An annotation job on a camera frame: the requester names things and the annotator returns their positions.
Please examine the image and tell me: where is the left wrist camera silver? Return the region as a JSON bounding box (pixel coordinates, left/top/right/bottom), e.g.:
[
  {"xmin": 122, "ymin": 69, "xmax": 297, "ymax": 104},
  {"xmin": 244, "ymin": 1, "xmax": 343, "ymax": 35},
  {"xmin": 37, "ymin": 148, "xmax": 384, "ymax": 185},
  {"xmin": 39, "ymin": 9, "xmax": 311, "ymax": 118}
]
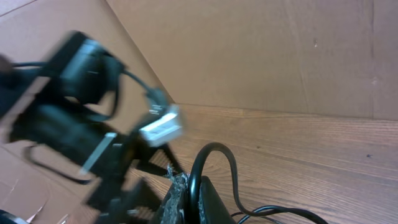
[{"xmin": 139, "ymin": 104, "xmax": 183, "ymax": 147}]

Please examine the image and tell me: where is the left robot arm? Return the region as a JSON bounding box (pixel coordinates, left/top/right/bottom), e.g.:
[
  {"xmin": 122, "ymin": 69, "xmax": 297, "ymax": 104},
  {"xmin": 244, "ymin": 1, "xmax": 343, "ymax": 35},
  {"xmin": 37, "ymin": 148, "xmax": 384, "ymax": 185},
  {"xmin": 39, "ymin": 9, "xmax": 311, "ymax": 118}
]
[{"xmin": 1, "ymin": 31, "xmax": 182, "ymax": 223}]

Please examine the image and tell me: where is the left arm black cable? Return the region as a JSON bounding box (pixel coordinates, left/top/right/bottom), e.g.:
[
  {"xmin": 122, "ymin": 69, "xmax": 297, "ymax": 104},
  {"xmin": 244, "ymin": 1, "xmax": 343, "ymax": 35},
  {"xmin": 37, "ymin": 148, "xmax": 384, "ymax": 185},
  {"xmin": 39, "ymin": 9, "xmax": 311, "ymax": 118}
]
[{"xmin": 9, "ymin": 60, "xmax": 170, "ymax": 110}]

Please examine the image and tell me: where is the thick black USB cable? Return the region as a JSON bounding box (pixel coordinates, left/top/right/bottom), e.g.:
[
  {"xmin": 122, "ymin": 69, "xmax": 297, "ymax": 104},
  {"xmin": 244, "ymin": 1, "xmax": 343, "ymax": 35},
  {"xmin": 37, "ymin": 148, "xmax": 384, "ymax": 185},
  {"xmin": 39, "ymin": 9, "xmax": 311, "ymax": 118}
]
[{"xmin": 186, "ymin": 142, "xmax": 330, "ymax": 224}]

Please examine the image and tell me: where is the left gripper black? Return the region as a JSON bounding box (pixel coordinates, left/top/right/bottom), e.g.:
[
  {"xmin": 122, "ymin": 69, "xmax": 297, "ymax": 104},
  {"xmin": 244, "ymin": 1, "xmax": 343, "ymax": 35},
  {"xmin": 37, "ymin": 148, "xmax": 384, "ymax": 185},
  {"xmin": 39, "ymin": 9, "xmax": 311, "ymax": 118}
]
[{"xmin": 86, "ymin": 128, "xmax": 183, "ymax": 224}]

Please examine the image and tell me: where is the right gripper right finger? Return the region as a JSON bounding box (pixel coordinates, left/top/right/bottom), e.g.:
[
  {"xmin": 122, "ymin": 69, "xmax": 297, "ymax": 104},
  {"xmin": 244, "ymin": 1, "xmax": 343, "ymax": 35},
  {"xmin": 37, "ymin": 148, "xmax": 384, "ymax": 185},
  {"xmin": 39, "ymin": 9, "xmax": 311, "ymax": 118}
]
[{"xmin": 198, "ymin": 176, "xmax": 236, "ymax": 224}]

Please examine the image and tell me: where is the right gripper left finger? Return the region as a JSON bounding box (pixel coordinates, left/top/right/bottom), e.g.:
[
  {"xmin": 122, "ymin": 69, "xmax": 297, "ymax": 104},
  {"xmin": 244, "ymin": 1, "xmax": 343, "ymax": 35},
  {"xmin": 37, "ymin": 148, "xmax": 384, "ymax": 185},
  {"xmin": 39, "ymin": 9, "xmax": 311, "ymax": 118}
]
[{"xmin": 149, "ymin": 164, "xmax": 189, "ymax": 224}]

